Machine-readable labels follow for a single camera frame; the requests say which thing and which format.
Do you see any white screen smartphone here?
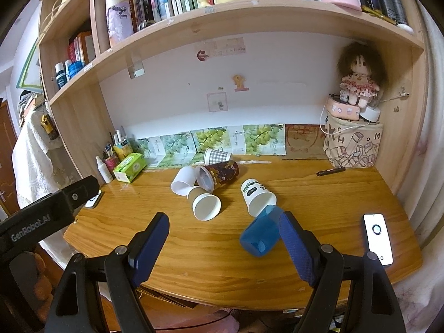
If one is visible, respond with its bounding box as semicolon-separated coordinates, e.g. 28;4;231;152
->
363;213;394;267

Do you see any small white and black device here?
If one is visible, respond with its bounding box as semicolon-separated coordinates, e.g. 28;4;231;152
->
84;190;103;209

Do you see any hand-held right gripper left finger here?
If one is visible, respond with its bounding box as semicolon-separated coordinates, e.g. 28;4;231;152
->
44;211;170;333

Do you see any white curtain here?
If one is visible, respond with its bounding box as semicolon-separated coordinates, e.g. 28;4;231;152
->
399;3;444;250

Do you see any dark patterned paper cup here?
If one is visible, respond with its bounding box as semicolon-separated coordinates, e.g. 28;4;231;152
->
196;161;240;191

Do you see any white spray bottle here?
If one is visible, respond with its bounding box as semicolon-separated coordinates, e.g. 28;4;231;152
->
96;156;114;184

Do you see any row of red books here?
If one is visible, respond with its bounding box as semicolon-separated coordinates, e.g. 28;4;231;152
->
67;31;97;65

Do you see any brown kraft paper cup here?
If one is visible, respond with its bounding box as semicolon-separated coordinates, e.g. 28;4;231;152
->
187;186;221;221

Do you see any blue plastic cup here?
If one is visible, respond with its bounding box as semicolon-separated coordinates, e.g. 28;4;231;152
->
240;205;286;258

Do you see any grape print paper sheet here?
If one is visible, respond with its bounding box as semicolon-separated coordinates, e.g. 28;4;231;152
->
242;124;287;156
190;127;232;155
149;132;196;167

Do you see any plain white paper cup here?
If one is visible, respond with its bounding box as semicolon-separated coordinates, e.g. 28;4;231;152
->
170;166;197;196

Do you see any wooden bookshelf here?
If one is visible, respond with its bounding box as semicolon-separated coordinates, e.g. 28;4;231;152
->
36;0;430;196

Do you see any yellow packet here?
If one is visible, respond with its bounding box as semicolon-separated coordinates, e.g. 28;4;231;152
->
114;139;134;162

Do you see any pink patterned box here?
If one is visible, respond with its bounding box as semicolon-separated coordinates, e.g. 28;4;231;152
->
326;96;370;121

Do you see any brown teddy bear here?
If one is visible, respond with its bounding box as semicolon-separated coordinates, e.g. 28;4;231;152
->
32;253;55;302

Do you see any yellow bear wall sticker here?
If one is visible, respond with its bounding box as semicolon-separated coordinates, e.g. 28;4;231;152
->
232;74;249;92

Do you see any white cable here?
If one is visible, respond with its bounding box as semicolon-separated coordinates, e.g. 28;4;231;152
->
319;92;410;135

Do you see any checkered paper cup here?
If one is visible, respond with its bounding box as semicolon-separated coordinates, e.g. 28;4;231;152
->
203;148;232;166

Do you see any light blue bottle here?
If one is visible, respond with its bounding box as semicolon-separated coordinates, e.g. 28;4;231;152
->
65;60;86;80

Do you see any letter print storage bag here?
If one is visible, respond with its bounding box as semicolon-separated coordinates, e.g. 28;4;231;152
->
323;114;384;169

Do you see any dark blue bottle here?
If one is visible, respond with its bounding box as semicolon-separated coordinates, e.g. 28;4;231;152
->
54;62;69;89

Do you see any red pen holder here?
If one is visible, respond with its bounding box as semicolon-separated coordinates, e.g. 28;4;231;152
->
103;155;120;174

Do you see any gold pen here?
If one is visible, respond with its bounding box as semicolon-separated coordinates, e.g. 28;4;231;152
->
361;5;399;26

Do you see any brown haired rag doll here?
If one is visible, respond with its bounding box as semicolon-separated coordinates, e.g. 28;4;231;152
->
336;42;389;108

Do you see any purple and white tumbler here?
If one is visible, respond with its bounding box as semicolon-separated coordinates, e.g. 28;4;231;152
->
105;0;134;48

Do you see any white leaf print paper cup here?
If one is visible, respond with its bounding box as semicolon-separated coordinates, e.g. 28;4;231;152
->
241;178;277;217

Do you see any brown face print cardboard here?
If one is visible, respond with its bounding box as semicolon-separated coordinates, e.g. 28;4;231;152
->
285;124;328;161

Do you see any green tissue box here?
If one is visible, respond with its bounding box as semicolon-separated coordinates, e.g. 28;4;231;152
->
113;153;147;183

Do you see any black marker pen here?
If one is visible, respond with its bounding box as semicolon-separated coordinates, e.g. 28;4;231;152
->
316;167;346;177

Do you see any white lace cloth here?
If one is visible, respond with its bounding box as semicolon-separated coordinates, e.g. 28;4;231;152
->
11;109;82;210

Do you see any white round device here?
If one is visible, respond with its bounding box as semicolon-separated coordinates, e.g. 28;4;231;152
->
360;107;382;123

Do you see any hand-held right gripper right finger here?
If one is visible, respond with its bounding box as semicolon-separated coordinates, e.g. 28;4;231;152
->
278;211;406;333

